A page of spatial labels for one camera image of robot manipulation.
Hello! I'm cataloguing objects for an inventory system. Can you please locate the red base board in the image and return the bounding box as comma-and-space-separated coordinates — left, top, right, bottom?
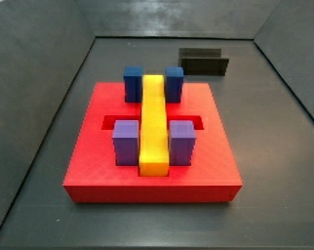
64, 83, 241, 203

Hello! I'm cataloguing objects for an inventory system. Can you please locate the yellow long block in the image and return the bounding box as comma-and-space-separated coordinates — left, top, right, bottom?
138, 75, 169, 177

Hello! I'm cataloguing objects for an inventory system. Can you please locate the purple bridge block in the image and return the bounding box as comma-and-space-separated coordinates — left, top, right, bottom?
112, 120, 196, 166

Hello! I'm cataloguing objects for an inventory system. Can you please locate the blue bridge block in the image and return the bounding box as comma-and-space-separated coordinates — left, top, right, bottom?
124, 66, 183, 103

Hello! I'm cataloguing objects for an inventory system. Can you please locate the black angled bracket holder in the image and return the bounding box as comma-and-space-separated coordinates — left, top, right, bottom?
179, 48, 229, 76

